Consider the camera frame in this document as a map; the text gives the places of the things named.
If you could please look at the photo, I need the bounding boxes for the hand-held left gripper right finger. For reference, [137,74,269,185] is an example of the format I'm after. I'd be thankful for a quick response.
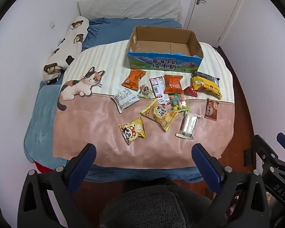
[191,144,270,228]

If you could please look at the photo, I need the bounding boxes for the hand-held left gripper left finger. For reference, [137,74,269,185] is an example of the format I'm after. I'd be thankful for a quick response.
[18,144,97,228]

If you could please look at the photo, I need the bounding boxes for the yellow panda snack packet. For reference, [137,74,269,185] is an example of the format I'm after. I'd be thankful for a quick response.
[119,117,147,146]

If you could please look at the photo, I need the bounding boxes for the yellow egg cake packet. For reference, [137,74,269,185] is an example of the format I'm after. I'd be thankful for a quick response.
[140,98,178,133]

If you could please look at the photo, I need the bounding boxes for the colourful candy bag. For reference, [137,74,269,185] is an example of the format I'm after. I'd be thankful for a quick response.
[168,94,190,113]

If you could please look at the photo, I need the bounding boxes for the silver snack packet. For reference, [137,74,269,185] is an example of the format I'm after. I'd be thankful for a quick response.
[111,88,140,114]

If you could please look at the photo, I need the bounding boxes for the yellow and black snack packet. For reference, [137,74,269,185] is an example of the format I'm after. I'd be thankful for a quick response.
[191,71,222,100]

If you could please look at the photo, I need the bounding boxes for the orange snack packet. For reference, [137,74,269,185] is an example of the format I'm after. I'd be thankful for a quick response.
[163,74,184,95]
[122,69,148,91]

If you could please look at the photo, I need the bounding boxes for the cardboard box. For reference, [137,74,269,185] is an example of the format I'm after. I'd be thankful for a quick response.
[127,26,204,72]

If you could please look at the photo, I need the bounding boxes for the cat print striped blanket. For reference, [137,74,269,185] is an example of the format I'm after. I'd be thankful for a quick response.
[53,40,235,169]

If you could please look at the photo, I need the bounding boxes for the red cloth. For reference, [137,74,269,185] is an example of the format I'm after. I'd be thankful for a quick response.
[33,161,55,174]

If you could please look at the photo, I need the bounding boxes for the brown snack packet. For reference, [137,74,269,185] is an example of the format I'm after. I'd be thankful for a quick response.
[204,98,219,122]

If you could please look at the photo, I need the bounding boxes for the light blue blanket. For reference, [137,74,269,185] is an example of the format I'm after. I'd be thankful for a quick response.
[24,81,68,169]

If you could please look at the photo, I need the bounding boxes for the dark fleece clothing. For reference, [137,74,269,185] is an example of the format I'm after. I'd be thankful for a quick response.
[101,178,228,228]

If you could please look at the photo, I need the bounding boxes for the small red snack packet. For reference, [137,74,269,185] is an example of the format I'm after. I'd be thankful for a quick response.
[183,85,198,98]

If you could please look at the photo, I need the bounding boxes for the red and white snack packet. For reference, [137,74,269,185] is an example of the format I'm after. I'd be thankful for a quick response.
[149,76,171,105]

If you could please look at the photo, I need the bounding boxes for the small green white snack packet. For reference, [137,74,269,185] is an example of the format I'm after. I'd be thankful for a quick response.
[137,84,155,99]

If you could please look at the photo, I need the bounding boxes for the bear print pillow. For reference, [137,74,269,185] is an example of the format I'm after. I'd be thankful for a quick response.
[43,16,89,85]

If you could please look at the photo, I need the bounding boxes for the blue bedsheet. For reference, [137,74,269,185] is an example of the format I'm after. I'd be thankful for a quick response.
[82,17,202,183]

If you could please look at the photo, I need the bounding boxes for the white door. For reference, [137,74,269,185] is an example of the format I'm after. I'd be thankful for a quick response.
[183,0,249,46]

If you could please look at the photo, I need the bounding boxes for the white padded headboard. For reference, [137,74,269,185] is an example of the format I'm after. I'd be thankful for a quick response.
[77,0,183,22]

